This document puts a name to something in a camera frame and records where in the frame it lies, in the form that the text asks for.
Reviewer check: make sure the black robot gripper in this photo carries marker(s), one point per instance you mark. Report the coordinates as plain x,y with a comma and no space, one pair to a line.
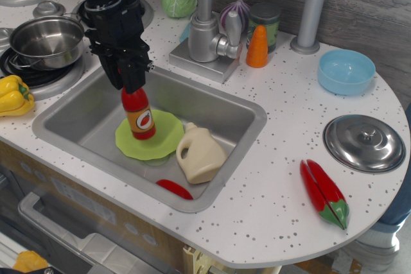
115,37

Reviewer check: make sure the red toy ketchup bottle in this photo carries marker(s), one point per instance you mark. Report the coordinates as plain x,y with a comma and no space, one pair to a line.
139,114

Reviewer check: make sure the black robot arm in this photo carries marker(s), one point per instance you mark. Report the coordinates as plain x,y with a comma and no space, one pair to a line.
126,64

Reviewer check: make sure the front left stove burner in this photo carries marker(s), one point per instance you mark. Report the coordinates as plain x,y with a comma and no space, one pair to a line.
42,84

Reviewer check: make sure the steel cooking pot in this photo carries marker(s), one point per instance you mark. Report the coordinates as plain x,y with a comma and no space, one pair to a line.
48,43

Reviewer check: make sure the silver toy faucet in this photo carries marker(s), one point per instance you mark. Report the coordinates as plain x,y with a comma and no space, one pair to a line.
207,52

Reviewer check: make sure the green plastic plate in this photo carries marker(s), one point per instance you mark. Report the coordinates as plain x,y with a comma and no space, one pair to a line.
169,131

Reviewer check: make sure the lower grey stove knob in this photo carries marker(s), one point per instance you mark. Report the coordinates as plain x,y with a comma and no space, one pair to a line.
48,8

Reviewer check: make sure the yellow toy bell pepper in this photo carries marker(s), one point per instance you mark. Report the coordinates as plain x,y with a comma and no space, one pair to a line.
16,99

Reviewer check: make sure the left edge grey stove knob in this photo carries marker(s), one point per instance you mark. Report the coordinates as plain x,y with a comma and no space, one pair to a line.
5,34

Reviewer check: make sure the cream toy detergent jug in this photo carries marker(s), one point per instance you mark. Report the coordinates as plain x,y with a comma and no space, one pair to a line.
199,155

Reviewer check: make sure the small red toy pepper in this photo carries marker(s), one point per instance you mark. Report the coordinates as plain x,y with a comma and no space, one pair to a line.
175,188

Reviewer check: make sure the purple toy onion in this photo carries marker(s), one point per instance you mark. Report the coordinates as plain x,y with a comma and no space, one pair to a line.
242,8

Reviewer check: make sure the orange toy carrot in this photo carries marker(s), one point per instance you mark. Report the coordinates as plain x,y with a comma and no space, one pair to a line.
257,54

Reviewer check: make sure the green toy can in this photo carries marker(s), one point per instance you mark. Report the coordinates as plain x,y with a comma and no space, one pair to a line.
264,14

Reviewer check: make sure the grey support pole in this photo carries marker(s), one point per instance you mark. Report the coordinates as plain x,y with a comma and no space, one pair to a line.
306,42

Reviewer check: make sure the yellow black bag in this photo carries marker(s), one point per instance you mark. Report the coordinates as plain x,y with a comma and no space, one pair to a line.
29,261

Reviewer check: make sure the light blue plastic bowl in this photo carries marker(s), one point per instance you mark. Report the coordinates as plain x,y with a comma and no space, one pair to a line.
345,72

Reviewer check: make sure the red toy chili pepper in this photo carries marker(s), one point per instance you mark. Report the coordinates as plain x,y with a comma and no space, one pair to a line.
324,194

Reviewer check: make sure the steel pot lid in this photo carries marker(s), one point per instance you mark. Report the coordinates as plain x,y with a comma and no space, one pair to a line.
364,143

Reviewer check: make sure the toy oven door handle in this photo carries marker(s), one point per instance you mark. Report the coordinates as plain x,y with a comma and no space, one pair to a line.
100,252

